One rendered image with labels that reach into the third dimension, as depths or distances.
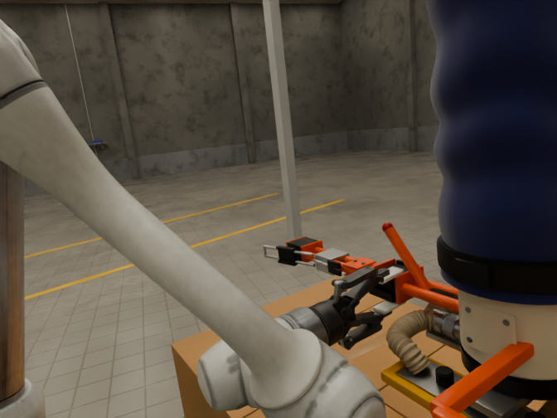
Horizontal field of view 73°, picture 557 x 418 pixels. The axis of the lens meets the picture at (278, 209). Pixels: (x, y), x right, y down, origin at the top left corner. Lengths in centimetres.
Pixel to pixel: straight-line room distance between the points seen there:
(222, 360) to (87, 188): 29
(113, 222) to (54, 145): 10
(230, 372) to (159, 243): 22
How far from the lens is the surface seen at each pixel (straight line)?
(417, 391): 74
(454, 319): 79
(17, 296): 70
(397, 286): 80
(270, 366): 44
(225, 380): 58
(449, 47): 58
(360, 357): 155
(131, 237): 46
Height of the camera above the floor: 141
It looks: 12 degrees down
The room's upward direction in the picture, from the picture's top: 6 degrees counter-clockwise
